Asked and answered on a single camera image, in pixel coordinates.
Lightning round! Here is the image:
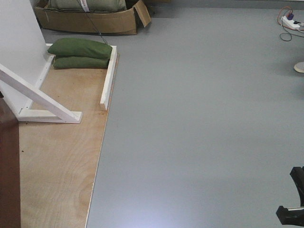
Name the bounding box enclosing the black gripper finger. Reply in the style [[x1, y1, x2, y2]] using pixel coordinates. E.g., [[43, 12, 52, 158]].
[[276, 206, 304, 226], [290, 167, 304, 207]]

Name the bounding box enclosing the brown wooden door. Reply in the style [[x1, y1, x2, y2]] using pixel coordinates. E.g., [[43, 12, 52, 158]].
[[0, 98, 21, 228]]

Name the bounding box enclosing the white power strip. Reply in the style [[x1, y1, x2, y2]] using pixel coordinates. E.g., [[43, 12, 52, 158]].
[[281, 16, 304, 30]]

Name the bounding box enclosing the open cardboard box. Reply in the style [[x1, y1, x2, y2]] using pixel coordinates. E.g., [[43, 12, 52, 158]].
[[34, 0, 152, 35]]

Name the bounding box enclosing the plywood base platform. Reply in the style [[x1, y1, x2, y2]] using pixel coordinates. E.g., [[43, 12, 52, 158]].
[[19, 69, 107, 228]]

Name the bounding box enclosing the white far diagonal brace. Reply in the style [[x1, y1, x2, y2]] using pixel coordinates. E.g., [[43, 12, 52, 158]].
[[0, 65, 83, 124]]

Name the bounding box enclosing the lower green sandbag far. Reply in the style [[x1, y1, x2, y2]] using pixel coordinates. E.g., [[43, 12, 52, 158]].
[[53, 56, 110, 69]]

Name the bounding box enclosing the green sandbag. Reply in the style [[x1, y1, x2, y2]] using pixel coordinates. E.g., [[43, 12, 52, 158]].
[[53, 56, 110, 69], [47, 38, 112, 59]]

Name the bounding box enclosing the upper green sandbag far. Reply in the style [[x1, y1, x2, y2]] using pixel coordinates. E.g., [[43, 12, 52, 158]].
[[47, 38, 112, 59]]

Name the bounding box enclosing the large olive woven sack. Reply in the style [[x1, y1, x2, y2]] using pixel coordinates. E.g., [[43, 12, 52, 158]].
[[49, 0, 127, 12]]

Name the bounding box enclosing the white far edge rail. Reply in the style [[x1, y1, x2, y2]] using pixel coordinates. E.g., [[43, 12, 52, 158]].
[[100, 46, 118, 111]]

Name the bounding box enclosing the far guy rope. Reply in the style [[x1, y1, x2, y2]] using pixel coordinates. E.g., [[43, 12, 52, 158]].
[[75, 0, 110, 46]]

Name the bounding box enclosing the white wall panel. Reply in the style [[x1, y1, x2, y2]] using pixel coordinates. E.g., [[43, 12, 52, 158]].
[[0, 0, 56, 117]]

